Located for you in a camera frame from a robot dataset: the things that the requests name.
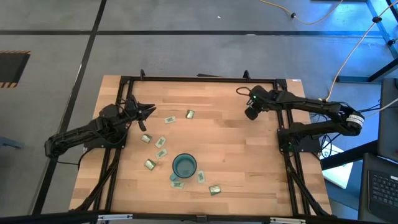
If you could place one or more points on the black aluminium table frame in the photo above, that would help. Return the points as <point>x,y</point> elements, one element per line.
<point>202,79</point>

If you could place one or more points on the green and white sachet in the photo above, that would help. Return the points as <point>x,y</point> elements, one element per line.
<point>146,138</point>
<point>161,153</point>
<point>177,185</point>
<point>190,114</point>
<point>150,164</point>
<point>160,142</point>
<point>170,120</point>
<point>201,176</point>
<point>214,190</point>

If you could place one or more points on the teal speckled ceramic mug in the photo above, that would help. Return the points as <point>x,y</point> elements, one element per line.
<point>184,166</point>

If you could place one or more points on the white box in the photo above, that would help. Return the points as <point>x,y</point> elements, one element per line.
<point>339,177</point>

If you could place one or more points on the black diagonal desk bar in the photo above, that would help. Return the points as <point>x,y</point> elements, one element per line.
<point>348,157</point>

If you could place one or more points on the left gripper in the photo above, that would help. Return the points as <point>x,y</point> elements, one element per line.
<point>133,110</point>

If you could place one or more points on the silver mount bracket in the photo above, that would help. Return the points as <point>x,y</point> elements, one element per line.
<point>287,220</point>
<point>115,217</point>

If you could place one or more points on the black laptop keyboard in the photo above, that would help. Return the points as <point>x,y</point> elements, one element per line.
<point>384,189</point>

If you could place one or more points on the grey floor object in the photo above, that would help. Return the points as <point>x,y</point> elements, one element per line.
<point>9,143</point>

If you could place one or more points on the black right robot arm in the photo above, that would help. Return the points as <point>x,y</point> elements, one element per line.
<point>311,104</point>

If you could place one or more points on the black hazard striped floor hatch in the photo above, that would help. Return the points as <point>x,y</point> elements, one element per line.
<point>12,67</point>

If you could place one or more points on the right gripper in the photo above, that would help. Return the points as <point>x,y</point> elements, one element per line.
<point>252,112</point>

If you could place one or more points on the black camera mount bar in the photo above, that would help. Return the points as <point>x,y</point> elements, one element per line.
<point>46,217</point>

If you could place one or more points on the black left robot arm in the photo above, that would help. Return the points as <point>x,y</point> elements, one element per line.
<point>93,127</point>

